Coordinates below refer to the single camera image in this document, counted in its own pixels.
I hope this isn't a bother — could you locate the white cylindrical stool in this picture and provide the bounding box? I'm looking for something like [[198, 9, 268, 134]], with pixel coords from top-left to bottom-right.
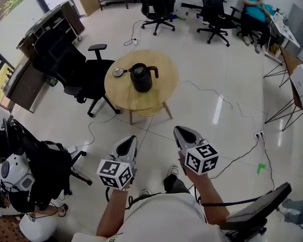
[[19, 212, 59, 242]]

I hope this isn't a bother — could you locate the person's white shirt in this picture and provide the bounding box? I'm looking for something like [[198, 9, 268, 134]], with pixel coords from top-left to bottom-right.
[[72, 192, 225, 242]]

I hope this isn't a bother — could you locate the round wooden table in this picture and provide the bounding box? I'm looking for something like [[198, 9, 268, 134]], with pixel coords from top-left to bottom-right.
[[104, 49, 179, 125]]

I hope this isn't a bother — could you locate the black chair with clothing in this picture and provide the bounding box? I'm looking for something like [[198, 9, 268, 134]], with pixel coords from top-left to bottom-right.
[[0, 118, 93, 206]]

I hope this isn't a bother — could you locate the person's black trouser leg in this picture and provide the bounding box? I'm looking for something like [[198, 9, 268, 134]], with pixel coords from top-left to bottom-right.
[[163, 174, 191, 194]]

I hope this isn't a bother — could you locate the grey metal cabinet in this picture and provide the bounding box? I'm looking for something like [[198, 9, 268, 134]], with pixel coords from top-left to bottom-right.
[[286, 3, 303, 57]]

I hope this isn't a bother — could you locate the person's left forearm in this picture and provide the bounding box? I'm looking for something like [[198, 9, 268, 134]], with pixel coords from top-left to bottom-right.
[[95, 188, 129, 238]]

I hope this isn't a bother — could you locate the black mesh office chair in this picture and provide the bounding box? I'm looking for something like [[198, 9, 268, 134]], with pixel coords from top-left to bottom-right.
[[133, 0, 179, 36], [196, 0, 240, 47]]

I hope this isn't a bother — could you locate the black floor power cable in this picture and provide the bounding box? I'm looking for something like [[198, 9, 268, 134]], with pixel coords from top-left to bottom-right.
[[209, 136, 276, 190]]

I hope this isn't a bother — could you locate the black kettle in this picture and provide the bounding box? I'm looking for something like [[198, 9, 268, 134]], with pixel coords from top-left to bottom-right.
[[128, 63, 159, 93]]

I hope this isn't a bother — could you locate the dark open shelf cart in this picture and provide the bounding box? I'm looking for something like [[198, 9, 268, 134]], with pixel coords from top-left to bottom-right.
[[16, 0, 86, 59]]

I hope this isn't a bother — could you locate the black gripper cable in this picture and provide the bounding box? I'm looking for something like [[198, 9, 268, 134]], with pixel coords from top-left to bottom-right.
[[105, 187, 134, 210], [194, 185, 262, 208]]

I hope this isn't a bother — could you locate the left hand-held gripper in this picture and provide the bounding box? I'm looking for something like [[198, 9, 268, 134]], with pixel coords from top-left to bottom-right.
[[96, 135, 138, 189]]

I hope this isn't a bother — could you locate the black flat panel device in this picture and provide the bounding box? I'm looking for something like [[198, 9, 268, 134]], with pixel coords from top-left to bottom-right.
[[221, 182, 292, 242]]

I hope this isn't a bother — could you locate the low dark wooden cabinet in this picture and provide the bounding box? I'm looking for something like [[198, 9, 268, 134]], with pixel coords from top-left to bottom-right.
[[4, 58, 47, 113]]

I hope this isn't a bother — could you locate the white desk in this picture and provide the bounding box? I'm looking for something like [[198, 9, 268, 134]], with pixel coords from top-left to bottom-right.
[[265, 11, 300, 65]]

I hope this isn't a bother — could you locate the thin white floor cable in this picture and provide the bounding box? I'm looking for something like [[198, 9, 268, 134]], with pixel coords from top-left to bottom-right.
[[179, 80, 267, 115]]

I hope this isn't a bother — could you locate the large black office chair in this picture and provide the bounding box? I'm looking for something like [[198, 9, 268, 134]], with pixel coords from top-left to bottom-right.
[[32, 29, 121, 117]]

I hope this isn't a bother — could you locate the wire-leg dark side table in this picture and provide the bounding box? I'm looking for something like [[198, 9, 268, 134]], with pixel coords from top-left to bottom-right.
[[263, 46, 303, 132]]

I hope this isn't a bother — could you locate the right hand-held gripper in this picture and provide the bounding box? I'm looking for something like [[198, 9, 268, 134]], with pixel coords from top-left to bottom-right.
[[173, 126, 220, 175]]

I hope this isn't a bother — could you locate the person's right hand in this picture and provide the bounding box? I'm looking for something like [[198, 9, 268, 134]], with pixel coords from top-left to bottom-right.
[[178, 151, 188, 176]]

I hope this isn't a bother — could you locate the white round-faced machine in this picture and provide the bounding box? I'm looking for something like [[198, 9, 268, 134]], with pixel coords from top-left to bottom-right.
[[0, 153, 35, 193]]

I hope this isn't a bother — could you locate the person's right forearm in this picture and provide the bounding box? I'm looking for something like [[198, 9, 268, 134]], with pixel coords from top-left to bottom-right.
[[185, 171, 230, 226]]

